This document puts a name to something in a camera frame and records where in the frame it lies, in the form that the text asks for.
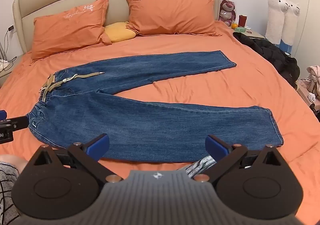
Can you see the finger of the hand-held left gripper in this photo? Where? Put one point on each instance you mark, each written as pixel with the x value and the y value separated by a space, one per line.
pixel 18 122
pixel 2 114

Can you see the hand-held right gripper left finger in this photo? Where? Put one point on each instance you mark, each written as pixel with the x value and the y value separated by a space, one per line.
pixel 98 146

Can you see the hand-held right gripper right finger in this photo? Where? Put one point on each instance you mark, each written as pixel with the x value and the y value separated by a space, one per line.
pixel 215 147

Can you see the blue denim pants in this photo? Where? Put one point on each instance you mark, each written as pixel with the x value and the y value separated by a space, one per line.
pixel 150 120

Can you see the grey striped cloth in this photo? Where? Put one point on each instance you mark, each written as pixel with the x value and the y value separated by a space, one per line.
pixel 203 162

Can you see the person's leg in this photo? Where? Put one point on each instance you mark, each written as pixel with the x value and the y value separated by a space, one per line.
pixel 13 162

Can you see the white power strip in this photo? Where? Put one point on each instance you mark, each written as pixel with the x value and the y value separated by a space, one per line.
pixel 3 64

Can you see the grey patterned shorts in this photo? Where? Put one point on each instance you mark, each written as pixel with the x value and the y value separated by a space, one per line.
pixel 7 190

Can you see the orange bedsheet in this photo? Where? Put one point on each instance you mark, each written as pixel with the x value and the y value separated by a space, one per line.
pixel 190 90

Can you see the orange pillow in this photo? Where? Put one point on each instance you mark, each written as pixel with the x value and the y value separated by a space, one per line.
pixel 172 14
pixel 67 32

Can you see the black jacket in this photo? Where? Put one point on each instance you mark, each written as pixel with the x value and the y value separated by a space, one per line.
pixel 271 53

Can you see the yellow cushion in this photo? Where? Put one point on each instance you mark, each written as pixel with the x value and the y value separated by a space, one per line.
pixel 117 32

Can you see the beige nightstand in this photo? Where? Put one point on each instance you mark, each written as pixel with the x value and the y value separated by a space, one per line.
pixel 255 34

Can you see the green box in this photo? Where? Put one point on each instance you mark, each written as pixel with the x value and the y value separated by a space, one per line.
pixel 240 29

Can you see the orange fruit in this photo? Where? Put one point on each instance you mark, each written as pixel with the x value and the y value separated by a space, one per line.
pixel 234 26

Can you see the pink cloth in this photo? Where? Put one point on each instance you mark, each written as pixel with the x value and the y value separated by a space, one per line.
pixel 315 72

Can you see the red cup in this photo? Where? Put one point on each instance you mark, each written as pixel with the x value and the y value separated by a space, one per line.
pixel 242 20

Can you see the pink plush bear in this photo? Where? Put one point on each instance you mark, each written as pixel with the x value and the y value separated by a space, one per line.
pixel 227 11

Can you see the white alpaca plush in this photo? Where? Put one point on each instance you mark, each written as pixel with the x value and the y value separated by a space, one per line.
pixel 292 26
pixel 276 17

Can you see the white wardrobe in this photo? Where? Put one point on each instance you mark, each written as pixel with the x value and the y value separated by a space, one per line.
pixel 307 19

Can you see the black wall charger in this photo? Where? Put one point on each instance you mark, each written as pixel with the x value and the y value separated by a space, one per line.
pixel 10 28

